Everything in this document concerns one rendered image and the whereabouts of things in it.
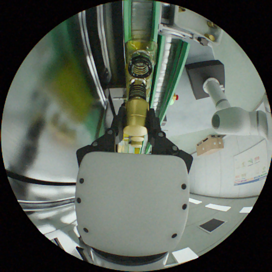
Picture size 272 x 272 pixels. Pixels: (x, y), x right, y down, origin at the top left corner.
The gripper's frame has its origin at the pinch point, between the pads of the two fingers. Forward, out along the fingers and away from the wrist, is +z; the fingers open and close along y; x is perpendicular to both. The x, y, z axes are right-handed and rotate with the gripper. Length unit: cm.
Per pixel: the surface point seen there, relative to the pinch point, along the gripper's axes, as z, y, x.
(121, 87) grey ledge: 34.3, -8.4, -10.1
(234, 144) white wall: 107, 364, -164
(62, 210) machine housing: -15.3, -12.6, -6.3
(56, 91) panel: 1.6, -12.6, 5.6
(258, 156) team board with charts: -3, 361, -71
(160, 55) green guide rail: 20.5, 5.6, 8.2
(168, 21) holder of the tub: 36.6, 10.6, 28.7
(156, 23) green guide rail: 17.7, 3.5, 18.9
